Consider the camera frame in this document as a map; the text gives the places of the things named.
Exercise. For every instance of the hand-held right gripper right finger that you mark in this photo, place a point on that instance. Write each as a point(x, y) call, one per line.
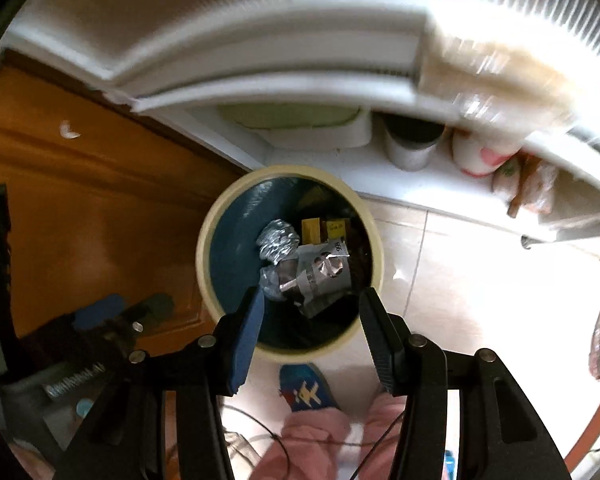
point(381, 347)

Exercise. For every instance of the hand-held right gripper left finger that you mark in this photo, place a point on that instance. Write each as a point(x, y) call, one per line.
point(245, 342)

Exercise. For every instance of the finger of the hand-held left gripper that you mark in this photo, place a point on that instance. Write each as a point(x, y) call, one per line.
point(152, 306)
point(100, 307)

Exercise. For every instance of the silver foil wrappers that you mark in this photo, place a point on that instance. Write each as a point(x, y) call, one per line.
point(316, 280)

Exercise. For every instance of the silver foil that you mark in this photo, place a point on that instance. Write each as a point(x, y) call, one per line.
point(277, 240)

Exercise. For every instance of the cream rimmed round bin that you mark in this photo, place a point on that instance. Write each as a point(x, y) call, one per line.
point(240, 210)

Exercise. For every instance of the yellow box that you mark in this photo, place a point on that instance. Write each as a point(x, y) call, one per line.
point(311, 230)

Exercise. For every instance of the person's left blue shoe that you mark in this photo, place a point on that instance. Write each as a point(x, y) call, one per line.
point(305, 390)

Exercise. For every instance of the orange wooden door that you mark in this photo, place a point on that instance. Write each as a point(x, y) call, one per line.
point(105, 200)

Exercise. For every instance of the person's pink trousers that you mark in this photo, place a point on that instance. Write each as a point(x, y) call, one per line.
point(305, 442)

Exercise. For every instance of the grey cylindrical can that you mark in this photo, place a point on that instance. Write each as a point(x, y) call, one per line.
point(411, 147)

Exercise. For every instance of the white and pink cup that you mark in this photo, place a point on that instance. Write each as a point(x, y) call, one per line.
point(480, 156)

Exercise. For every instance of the clear bag of snacks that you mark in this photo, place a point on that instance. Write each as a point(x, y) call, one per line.
point(530, 187)

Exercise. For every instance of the white tray with green lid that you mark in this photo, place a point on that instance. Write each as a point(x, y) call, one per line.
point(300, 121)

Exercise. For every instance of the white shelf unit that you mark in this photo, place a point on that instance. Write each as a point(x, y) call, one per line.
point(280, 60)

